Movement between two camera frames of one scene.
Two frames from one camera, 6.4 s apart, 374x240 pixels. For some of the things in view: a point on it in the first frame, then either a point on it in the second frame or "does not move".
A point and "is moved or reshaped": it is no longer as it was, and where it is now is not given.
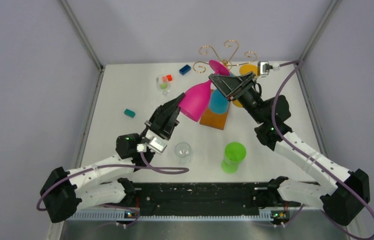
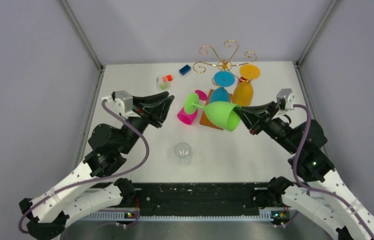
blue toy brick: x=184 y=69 does not move
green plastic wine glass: x=234 y=152 -> x=221 y=113
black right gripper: x=229 y=85 -> x=255 y=116
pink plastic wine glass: x=195 y=101 is moved or reshaped
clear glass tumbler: x=182 y=151 does not move
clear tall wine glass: x=162 y=84 does not move
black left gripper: x=163 y=122 -> x=154 y=111
